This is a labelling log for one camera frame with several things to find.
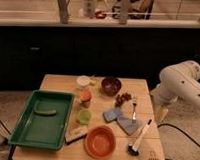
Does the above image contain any orange bowl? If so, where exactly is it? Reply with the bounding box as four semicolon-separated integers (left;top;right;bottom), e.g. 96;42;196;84
85;126;116;160

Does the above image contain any bunch of dark grapes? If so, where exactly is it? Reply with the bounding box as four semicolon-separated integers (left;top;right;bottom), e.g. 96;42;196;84
114;93;132;107

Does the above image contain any blue sponge left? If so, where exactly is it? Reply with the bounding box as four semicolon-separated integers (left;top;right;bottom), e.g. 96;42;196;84
103;107;122;123

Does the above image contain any blue sponge right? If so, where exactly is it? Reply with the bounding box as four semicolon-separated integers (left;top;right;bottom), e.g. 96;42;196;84
117;115;142;136

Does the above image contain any red object on shelf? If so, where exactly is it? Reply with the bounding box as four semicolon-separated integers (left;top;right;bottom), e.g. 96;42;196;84
95;10;106;20

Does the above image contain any white small cup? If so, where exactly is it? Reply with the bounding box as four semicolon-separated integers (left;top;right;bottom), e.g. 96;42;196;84
76;76;90;90

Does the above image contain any orange cup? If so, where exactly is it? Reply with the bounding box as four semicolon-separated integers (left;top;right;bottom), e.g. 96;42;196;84
80;90;92;108

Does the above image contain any green plastic tray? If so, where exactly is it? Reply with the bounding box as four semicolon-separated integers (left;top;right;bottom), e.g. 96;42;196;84
9;90;74;151

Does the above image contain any blue sponge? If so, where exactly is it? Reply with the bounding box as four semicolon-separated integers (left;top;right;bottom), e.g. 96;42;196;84
103;107;122;123
117;115;142;136

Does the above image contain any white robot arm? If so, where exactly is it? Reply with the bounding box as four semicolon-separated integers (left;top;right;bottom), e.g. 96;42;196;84
150;60;200;124

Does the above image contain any small yellow item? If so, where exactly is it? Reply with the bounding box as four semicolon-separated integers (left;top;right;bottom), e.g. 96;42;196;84
89;79;96;85

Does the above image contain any metal fork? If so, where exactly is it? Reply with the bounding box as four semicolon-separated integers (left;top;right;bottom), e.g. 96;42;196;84
132;97;137;123

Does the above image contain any green cup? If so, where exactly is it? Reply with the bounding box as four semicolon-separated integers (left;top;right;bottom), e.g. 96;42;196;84
78;110;91;125

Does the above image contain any green cucumber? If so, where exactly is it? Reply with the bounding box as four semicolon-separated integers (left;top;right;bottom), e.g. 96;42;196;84
34;109;57;116

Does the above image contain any black cable on floor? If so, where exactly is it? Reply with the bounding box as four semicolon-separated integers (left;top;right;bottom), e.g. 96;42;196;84
156;122;200;151

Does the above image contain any dark purple bowl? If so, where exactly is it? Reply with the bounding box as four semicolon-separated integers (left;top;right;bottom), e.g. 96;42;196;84
101;77;121;96

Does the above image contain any wooden block eraser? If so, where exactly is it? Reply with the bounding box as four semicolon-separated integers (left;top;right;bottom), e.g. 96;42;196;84
65;126;88;144

